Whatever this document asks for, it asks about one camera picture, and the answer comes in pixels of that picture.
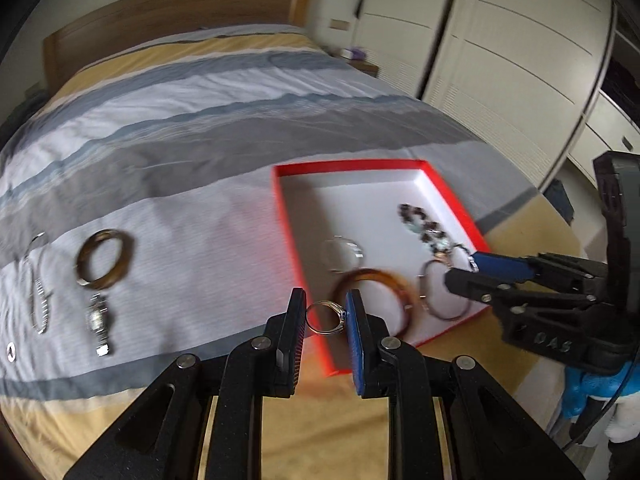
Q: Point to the dark blue object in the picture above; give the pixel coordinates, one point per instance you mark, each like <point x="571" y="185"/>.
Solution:
<point x="560" y="200"/>

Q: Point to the red jewelry box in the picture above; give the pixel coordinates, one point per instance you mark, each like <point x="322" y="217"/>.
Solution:
<point x="370" y="240"/>

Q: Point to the wooden headboard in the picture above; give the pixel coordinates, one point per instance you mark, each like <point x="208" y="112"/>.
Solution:
<point x="150" y="15"/>

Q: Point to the thin metal bangle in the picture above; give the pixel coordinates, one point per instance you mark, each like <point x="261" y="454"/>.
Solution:
<point x="432" y="305"/>

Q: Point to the white wardrobe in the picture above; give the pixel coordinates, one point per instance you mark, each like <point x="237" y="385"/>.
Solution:
<point x="500" y="60"/>

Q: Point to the striped bed blanket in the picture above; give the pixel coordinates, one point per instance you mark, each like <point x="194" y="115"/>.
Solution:
<point x="175" y="150"/>

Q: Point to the brown jade bangle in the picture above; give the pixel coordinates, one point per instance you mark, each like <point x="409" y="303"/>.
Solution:
<point x="105" y="259"/>

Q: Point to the wall switch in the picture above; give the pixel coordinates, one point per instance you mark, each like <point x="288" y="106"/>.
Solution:
<point x="340" y="24"/>

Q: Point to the small purple object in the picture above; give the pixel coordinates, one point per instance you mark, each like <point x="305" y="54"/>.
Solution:
<point x="358" y="52"/>

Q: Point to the silver wristwatch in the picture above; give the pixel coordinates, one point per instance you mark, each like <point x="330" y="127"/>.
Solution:
<point x="97" y="320"/>

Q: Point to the wooden nightstand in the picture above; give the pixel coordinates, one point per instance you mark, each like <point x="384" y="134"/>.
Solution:
<point x="365" y="66"/>

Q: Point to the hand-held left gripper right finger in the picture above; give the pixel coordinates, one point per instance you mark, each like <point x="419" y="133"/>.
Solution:
<point x="356" y="340"/>

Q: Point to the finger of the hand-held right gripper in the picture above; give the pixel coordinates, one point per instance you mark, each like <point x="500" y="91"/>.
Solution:
<point x="475" y="287"/>
<point x="500" y="265"/>

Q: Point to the amber tortoiseshell bangle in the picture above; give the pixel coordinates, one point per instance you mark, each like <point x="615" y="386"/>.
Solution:
<point x="380" y="285"/>

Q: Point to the white drawer cabinet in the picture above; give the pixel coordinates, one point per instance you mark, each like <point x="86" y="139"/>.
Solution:
<point x="610" y="120"/>

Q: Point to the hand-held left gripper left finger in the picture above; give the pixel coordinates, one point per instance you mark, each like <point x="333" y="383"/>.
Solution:
<point x="295" y="330"/>

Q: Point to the person's right hand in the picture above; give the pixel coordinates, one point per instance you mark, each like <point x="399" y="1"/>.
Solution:
<point x="582" y="390"/>

